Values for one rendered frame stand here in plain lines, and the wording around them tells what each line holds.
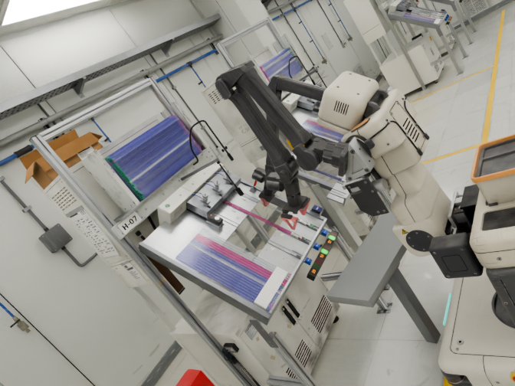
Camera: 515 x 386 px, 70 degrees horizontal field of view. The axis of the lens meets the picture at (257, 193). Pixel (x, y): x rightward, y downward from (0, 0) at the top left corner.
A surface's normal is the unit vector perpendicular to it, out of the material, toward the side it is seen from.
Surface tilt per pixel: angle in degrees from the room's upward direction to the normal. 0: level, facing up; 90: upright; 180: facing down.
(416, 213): 90
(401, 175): 90
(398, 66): 90
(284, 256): 48
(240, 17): 90
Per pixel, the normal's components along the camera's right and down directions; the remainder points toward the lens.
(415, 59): -0.48, 0.56
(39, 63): 0.67, -0.26
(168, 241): 0.11, -0.73
